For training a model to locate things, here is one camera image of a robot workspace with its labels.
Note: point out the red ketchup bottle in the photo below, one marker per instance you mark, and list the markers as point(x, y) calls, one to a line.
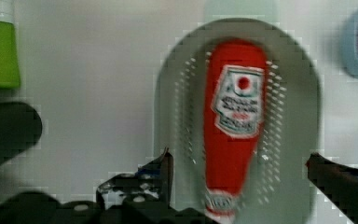
point(233, 119)

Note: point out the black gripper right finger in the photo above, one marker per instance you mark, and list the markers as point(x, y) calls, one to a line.
point(339, 183)

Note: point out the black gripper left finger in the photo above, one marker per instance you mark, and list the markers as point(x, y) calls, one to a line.
point(153, 179)

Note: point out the black cylinder upper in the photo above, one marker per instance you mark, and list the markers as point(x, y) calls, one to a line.
point(20, 128)

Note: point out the green oval strainer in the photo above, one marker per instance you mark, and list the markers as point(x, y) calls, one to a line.
point(276, 190)

